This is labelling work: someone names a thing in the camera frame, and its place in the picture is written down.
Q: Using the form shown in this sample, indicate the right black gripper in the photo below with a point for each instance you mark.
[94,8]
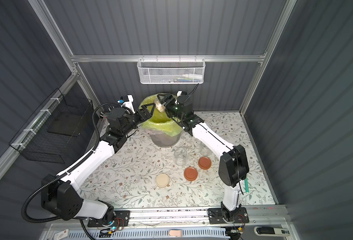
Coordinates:
[169,103]

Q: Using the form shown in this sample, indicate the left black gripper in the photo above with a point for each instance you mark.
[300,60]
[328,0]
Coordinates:
[143,112]

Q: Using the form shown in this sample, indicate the grey bin with green bag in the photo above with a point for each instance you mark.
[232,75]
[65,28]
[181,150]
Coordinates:
[163,131]

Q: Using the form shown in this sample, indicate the beige jar lid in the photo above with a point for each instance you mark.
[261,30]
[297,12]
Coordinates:
[162,180]

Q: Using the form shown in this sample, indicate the oatmeal jar with beige lid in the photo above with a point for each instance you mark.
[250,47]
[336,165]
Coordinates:
[159,106]

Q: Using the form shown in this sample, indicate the oatmeal jar with terracotta lid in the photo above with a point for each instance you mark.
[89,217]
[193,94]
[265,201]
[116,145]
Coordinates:
[204,150]

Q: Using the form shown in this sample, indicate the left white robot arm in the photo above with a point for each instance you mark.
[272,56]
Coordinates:
[59,193]

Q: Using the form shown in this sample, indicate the white tube in basket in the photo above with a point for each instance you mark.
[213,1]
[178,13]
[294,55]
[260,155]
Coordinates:
[194,77]

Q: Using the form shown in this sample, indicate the green pen on table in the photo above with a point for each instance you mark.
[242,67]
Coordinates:
[246,187]

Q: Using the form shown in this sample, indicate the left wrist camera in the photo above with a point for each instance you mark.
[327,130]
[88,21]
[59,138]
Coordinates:
[127,101]

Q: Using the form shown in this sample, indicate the white wire wall basket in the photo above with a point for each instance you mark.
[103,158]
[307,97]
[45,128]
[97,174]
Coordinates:
[169,73]

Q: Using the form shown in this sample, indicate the black wire side basket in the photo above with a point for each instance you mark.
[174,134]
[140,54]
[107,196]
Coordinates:
[61,132]

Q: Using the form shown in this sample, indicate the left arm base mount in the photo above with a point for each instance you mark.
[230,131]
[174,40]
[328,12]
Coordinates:
[111,219]

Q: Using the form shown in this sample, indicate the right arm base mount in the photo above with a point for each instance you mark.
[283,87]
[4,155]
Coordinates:
[223,216]

